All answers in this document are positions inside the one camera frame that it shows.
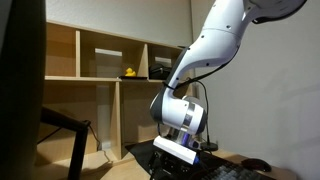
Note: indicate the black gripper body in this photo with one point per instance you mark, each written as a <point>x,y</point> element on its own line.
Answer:
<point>170,168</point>

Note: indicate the dark grey mechanical keyboard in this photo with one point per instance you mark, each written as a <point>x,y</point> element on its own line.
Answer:
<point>233,173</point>

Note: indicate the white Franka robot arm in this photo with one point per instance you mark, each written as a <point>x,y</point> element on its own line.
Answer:
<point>216,43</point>

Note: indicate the black desk mat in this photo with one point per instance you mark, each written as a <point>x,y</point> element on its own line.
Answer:
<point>140,150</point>

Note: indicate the wooden shelf unit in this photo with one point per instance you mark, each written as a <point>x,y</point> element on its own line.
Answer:
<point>115,106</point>

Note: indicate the black red computer mouse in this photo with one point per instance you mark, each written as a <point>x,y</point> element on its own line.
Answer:
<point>256,164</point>

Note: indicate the black monitor stand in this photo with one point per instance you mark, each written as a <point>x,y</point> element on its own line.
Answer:
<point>78,146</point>

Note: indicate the black bag on shelf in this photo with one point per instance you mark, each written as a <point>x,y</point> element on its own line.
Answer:
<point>160,71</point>

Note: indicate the yellow rubber duck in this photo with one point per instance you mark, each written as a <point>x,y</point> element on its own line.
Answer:
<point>130,72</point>

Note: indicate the black computer monitor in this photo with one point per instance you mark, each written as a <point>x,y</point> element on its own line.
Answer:
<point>20,90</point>

